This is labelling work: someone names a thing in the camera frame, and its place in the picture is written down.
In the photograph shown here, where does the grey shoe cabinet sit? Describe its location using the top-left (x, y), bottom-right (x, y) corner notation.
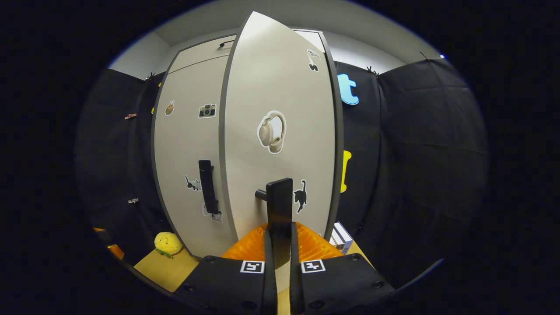
top-left (150, 28), bottom-right (346, 259)

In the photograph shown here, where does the white cardboard box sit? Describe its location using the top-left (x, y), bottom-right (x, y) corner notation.
top-left (329, 221), bottom-right (354, 256)

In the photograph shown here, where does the yellow plush toy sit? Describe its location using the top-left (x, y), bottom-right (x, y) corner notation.
top-left (154, 232), bottom-right (184, 259)

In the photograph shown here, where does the black door handle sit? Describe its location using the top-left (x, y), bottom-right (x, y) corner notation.
top-left (255, 178), bottom-right (294, 270)
top-left (198, 160), bottom-right (220, 215)

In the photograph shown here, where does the grey cabinet door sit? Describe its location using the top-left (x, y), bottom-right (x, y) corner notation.
top-left (152, 68), bottom-right (239, 259)
top-left (219, 11), bottom-right (344, 245)

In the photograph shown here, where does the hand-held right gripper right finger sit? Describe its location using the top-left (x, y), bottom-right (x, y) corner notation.
top-left (290, 221), bottom-right (394, 315)

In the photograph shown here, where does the grey cabinet top drawer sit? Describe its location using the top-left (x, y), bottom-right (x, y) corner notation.
top-left (170, 36), bottom-right (237, 73)

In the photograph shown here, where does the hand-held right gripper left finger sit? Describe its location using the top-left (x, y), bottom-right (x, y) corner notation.
top-left (175, 222), bottom-right (278, 315)

